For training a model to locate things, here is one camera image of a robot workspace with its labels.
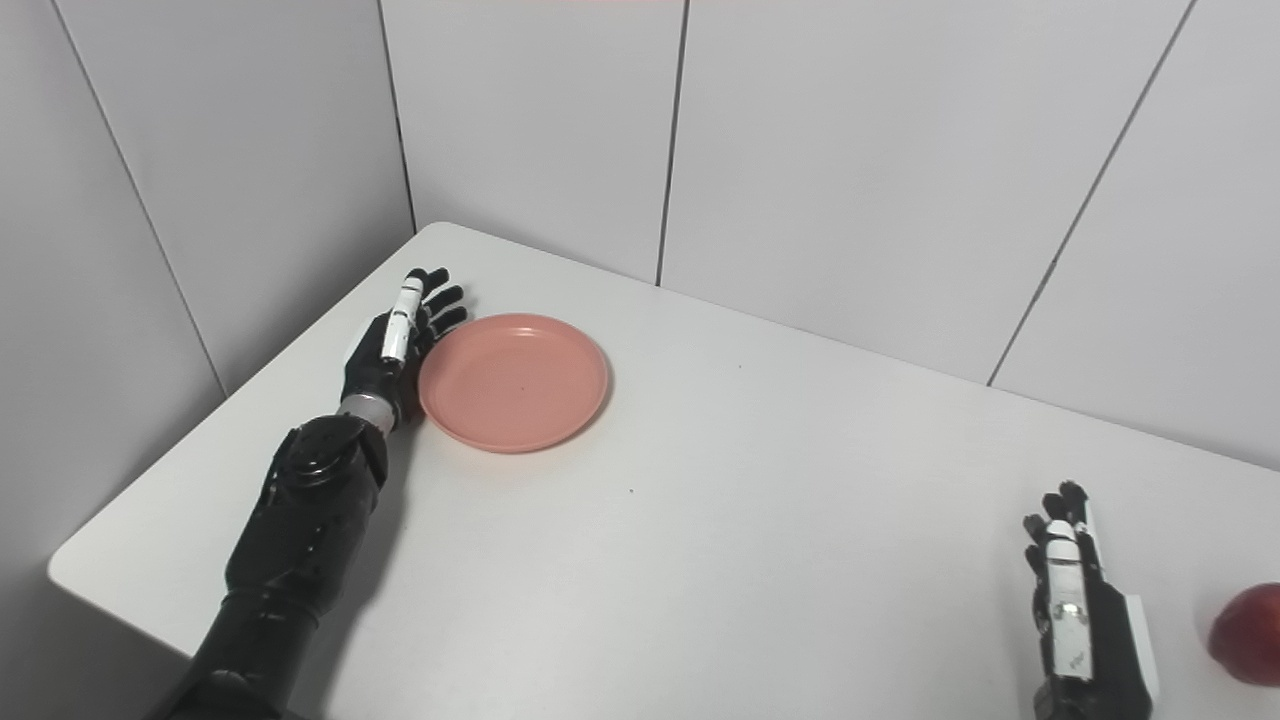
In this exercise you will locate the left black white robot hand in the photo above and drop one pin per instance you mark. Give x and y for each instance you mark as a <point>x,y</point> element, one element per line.
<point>395,345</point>

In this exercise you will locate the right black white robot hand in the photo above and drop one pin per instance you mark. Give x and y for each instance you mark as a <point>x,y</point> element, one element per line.
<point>1085,620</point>

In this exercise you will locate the pink round plate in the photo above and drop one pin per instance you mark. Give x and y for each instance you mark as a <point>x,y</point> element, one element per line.
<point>513,382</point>

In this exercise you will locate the red apple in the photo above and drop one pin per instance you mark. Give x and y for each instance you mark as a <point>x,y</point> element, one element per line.
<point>1248,635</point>

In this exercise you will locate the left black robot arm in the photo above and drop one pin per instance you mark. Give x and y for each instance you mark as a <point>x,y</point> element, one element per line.
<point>290,560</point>

